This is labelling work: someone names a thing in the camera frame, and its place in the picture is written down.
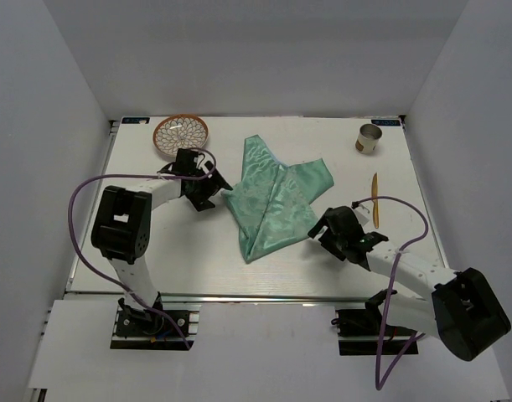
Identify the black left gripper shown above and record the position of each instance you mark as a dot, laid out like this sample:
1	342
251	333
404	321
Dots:
214	184

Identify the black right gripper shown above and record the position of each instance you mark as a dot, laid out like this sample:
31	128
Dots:
325	238

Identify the green satin cloth napkin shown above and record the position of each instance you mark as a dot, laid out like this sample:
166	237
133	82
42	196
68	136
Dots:
271	204

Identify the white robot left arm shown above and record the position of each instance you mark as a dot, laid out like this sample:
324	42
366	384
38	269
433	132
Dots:
122	230

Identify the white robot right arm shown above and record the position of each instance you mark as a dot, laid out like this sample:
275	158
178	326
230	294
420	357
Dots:
457	307

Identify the patterned orange rim plate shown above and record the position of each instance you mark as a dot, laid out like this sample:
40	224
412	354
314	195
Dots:
179	132

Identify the gold knife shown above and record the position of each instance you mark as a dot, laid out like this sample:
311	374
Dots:
374	195

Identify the blue label sticker left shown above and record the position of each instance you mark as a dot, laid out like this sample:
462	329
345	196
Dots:
135	120

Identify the blue label sticker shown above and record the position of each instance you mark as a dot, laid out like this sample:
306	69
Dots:
386	122
135	120

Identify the metal cup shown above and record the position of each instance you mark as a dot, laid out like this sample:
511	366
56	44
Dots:
368	138

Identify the blue label sticker right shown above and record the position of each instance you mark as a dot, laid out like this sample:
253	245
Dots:
386	122

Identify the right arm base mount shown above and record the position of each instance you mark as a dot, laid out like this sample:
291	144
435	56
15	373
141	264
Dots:
358	334

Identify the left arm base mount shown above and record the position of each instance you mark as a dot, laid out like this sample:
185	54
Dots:
144	330

